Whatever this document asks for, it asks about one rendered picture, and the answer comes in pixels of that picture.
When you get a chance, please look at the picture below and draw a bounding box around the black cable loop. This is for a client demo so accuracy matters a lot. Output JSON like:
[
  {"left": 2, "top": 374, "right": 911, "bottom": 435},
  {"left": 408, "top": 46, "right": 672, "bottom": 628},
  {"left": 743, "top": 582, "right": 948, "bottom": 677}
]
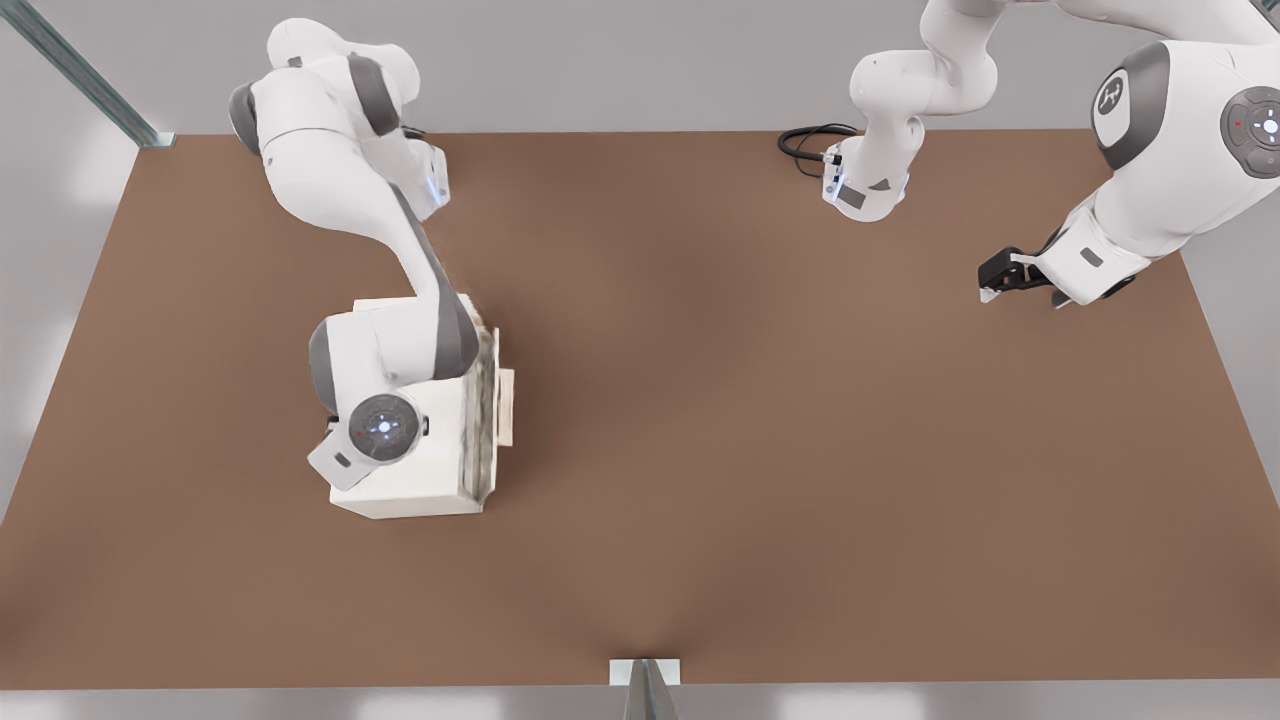
[{"left": 778, "top": 124, "right": 861, "bottom": 179}]

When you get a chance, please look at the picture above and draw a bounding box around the silver frame post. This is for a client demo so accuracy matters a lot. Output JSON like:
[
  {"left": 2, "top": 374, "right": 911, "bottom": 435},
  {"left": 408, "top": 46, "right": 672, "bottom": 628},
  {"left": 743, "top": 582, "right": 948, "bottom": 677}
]
[
  {"left": 0, "top": 0, "right": 176, "bottom": 150},
  {"left": 610, "top": 658, "right": 681, "bottom": 720}
]

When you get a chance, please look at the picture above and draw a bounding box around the glass oven door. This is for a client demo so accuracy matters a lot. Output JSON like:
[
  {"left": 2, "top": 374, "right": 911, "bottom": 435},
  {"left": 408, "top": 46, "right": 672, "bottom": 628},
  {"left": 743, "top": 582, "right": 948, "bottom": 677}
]
[{"left": 461, "top": 326, "right": 500, "bottom": 504}]

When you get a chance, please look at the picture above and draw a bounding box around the white oven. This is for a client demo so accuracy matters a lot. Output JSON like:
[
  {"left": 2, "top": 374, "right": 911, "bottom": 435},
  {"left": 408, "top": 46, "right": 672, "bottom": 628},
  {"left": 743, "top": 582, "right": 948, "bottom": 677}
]
[{"left": 330, "top": 294, "right": 500, "bottom": 520}]

